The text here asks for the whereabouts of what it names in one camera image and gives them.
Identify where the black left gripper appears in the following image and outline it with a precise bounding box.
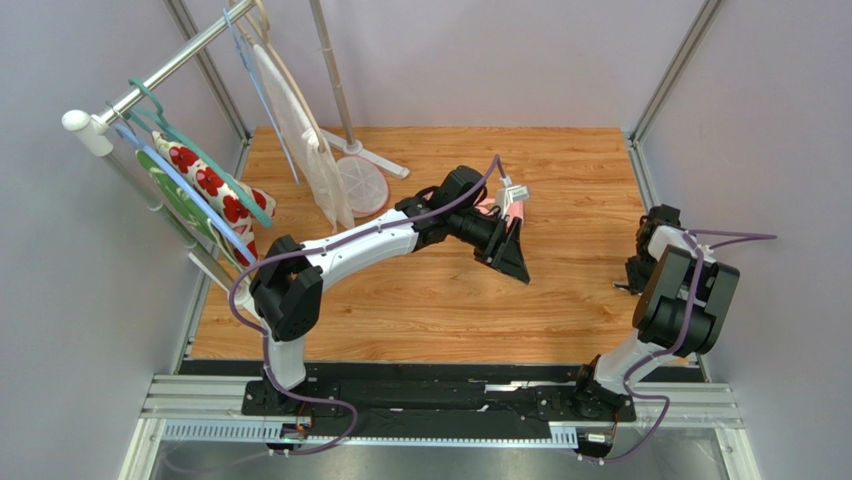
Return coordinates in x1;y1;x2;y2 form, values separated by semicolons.
450;210;530;285

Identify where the pink cloth napkin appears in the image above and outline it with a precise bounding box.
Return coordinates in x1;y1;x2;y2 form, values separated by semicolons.
476;196;524;231

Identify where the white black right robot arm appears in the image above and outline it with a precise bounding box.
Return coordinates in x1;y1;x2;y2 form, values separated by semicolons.
571;205;740;419

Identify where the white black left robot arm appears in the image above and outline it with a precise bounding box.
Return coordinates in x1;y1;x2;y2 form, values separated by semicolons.
249;166;530;391

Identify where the beige hanger with white cloth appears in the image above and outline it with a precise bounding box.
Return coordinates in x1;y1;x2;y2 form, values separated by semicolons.
237;1;355;232

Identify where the red floral white cloth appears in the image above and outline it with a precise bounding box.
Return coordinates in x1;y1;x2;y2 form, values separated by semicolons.
151;131;277;269

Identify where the green patterned cloth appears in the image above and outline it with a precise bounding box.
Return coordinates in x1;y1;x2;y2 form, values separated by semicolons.
135;147;242;269

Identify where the blue plastic hanger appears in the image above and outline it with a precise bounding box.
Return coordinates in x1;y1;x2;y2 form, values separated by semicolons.
114;125;257;267

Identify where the light blue thin hanger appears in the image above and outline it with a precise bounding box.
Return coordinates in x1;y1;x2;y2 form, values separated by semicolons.
223;8;301;185

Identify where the teal plastic hanger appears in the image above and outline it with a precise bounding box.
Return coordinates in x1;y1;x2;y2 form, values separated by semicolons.
128;78;273;228

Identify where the metal clothes rack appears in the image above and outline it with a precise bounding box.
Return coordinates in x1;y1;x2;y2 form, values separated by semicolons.
60;0;411;321

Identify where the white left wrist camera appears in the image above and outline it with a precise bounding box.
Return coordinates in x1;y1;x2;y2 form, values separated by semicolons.
495;176;530;210

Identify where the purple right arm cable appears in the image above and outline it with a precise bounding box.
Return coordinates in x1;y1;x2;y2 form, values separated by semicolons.
576;228;779;465

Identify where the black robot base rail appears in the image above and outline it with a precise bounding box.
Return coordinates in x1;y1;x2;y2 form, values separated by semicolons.
241;362;637;440

